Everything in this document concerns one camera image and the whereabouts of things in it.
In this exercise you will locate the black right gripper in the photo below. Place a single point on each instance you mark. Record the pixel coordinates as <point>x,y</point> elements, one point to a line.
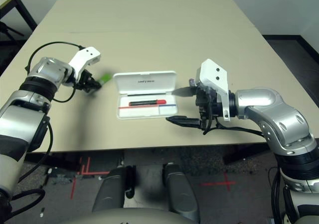
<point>208,104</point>

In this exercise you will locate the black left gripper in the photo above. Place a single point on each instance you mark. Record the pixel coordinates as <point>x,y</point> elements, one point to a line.
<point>83,80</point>

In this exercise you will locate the green ruler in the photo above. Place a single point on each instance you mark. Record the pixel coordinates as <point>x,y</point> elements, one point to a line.
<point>105,78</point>

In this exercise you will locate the black eraser space print sleeve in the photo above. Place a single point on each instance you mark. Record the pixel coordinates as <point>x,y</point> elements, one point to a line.
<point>192,82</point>

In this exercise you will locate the black marker red cap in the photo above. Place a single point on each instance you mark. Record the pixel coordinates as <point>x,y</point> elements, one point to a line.
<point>144,103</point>

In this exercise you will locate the white plastic pencil case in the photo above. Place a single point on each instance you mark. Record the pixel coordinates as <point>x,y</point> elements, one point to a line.
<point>147,84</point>

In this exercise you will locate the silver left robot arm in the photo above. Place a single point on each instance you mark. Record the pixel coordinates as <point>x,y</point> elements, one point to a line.
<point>25,104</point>

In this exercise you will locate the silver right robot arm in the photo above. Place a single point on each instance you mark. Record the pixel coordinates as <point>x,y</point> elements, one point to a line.
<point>274,114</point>

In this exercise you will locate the dark table underframe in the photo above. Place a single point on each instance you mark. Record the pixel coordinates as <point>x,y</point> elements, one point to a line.
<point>239,154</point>

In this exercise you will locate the grey robot right leg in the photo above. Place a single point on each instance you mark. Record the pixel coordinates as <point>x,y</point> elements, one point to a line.
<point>179,191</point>

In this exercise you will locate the grey robot leg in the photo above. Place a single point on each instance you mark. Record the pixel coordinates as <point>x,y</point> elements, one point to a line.
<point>179,191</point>
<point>112,191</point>

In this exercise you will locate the black tripod stand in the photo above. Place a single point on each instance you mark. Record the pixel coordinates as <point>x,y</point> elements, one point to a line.
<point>10,32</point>

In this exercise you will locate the grey robot left leg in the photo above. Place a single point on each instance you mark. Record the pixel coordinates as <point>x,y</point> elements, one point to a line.
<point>112,191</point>

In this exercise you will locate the beige robot torso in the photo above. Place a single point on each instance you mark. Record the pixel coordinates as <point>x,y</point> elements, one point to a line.
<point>137,216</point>

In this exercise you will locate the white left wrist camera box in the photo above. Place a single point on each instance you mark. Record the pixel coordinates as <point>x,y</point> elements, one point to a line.
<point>84,57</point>

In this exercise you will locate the grey metal floor bracket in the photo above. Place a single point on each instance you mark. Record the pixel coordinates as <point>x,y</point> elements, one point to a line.
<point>62,179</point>

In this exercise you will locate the beige side table black frame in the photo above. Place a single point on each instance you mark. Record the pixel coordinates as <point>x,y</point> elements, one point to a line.
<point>10,0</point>

